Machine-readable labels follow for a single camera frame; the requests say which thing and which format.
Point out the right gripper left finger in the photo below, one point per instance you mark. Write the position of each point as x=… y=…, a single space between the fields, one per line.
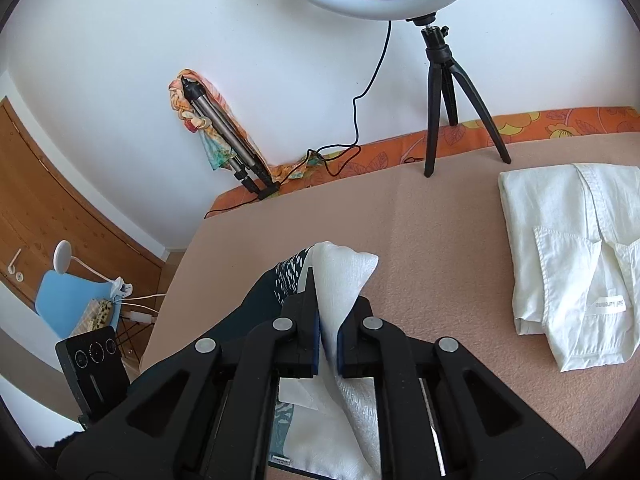
x=207 y=411

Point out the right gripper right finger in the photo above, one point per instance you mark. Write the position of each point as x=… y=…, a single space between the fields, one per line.
x=442 y=414

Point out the teal and cream printed t-shirt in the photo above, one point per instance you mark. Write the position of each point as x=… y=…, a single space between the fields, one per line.
x=324 y=425

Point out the leopard print cloth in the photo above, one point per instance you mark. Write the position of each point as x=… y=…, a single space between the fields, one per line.
x=98 y=314

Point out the light blue chair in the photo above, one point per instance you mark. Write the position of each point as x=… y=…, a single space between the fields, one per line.
x=62 y=299

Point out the wooden door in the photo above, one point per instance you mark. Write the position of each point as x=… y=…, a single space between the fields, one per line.
x=39 y=207

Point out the peach blanket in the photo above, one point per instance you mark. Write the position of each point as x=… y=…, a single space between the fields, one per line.
x=444 y=269

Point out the white folded shirt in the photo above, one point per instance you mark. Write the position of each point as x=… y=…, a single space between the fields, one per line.
x=573 y=232

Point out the colourful floral scarf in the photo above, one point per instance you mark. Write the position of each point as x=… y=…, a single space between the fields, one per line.
x=217 y=151

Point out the folded silver tripod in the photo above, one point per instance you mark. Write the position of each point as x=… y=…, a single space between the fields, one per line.
x=248 y=168

